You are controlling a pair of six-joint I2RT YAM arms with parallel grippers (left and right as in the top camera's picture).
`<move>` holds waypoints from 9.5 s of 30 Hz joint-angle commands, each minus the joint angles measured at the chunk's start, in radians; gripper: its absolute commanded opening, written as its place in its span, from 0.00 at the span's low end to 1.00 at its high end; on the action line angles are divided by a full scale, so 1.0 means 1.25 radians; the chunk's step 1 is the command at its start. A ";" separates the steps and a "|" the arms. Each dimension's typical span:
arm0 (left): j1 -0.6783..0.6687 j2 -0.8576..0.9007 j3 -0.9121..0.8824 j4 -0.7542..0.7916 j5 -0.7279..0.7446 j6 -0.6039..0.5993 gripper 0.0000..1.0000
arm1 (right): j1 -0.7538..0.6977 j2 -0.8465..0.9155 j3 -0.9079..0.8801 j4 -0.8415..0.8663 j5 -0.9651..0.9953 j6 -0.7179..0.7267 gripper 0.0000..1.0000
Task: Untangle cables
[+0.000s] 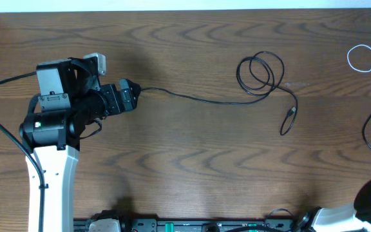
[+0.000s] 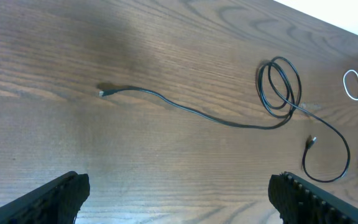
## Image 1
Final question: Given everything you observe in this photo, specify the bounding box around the thin black cable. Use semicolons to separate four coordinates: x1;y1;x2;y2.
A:
139;50;299;137

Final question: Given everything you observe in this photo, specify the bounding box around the white usb cable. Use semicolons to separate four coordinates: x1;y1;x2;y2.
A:
347;43;371;73

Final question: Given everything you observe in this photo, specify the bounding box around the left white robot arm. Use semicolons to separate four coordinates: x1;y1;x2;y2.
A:
19;53;141;231

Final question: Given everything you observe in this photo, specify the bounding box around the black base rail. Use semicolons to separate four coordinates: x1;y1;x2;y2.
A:
73;210;296;232

